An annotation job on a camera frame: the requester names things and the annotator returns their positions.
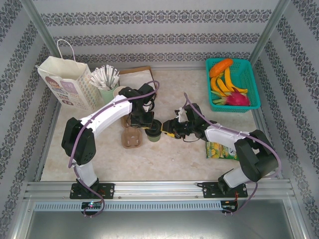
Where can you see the grey metal panel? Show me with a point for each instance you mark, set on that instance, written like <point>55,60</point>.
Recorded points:
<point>159,226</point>

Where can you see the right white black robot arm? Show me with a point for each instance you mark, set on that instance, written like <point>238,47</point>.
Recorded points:
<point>224,135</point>

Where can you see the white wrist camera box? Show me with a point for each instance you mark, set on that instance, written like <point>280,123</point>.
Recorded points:
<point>147,107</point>
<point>180,114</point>

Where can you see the cream paper cup stack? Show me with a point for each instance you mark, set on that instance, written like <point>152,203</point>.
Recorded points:
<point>118,92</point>

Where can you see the light green holder cup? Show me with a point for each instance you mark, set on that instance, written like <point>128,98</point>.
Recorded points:
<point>107,95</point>

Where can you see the pink toy dragon fruit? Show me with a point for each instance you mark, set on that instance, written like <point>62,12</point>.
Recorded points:
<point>238,99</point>

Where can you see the aluminium mounting rail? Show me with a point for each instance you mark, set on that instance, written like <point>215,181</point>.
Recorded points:
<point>159,189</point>

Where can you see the green yellow snack bag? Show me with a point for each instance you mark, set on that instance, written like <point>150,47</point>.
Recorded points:
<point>216,150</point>

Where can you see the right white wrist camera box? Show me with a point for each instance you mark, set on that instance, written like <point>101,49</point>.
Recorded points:
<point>180,114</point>

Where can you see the teal plastic basket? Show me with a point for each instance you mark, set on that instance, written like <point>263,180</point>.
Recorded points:
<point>249,74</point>

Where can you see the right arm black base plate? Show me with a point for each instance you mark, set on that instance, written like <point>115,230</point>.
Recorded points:
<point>208,190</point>

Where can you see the aluminium frame post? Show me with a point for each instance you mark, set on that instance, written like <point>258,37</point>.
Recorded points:
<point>37,22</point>
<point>269,30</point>

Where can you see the black plastic cup lid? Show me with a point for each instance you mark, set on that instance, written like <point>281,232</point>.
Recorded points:
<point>155,127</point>

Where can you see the orange toy fruit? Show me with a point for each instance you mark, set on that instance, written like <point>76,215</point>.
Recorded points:
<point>220,66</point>

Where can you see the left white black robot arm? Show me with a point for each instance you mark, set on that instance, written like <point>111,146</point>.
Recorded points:
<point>109,112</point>

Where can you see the white printed paper bag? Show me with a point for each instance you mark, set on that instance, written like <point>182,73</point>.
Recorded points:
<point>74,84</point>

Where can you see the brown pulp cup carrier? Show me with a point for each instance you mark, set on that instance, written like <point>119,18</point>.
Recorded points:
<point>132,140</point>

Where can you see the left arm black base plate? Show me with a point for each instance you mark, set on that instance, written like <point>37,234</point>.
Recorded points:
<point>109,190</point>

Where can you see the yellow toy banana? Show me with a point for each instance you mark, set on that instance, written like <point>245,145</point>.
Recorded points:
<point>222,87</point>
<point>227,79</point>
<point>213,84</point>

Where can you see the white wrapped straws bundle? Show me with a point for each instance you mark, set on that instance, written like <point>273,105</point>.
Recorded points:
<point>104,74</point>

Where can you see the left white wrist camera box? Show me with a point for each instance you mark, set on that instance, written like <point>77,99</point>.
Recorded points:
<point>147,107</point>

